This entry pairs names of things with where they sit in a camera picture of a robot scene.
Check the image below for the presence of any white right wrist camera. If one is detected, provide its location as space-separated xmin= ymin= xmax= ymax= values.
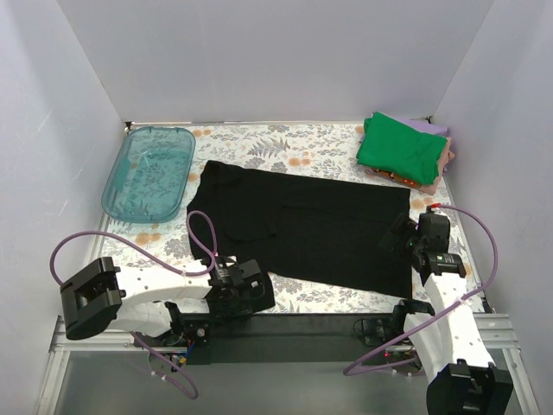
xmin=426 ymin=203 xmax=444 ymax=213

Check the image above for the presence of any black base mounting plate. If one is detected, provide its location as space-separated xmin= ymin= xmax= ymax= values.
xmin=139 ymin=313 xmax=400 ymax=365

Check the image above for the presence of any aluminium frame rail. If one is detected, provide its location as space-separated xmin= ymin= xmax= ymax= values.
xmin=34 ymin=313 xmax=541 ymax=415

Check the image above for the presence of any black t-shirt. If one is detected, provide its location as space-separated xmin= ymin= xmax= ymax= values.
xmin=187 ymin=161 xmax=412 ymax=298

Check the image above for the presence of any green folded t-shirt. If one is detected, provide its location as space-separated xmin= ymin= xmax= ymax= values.
xmin=356 ymin=112 xmax=448 ymax=185

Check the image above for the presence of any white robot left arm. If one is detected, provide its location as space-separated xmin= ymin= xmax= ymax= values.
xmin=60 ymin=256 xmax=275 ymax=346

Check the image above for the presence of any lavender folded t-shirt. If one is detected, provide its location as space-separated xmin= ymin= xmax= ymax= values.
xmin=395 ymin=118 xmax=448 ymax=137

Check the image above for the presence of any orange patterned folded t-shirt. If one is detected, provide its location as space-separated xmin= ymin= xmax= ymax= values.
xmin=369 ymin=168 xmax=421 ymax=188

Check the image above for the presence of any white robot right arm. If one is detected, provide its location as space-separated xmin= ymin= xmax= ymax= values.
xmin=380 ymin=210 xmax=513 ymax=414

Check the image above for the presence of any pink folded t-shirt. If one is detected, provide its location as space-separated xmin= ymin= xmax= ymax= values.
xmin=418 ymin=137 xmax=455 ymax=195

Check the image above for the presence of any teal transparent plastic tray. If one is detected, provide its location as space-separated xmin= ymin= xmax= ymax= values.
xmin=101 ymin=126 xmax=196 ymax=224

